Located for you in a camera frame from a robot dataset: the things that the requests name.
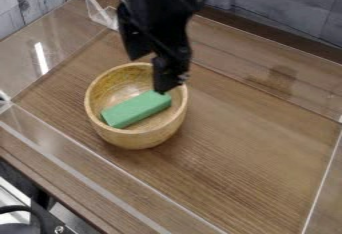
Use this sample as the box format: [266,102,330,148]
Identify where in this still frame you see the green rectangular block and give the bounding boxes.
[101,90,173,129]

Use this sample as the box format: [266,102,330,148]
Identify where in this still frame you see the clear acrylic tray walls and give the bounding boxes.
[0,0,342,234]

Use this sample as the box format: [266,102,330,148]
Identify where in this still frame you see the clear acrylic corner bracket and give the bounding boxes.
[86,0,119,31]

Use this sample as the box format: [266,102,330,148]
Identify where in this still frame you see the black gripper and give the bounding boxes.
[117,0,205,94]

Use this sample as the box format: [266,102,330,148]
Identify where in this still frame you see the wooden bowl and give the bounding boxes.
[85,62,189,150]

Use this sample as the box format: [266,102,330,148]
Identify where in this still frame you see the black cable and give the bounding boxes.
[0,204,42,234]

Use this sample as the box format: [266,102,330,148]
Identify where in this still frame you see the black metal table bracket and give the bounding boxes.
[31,201,97,234]

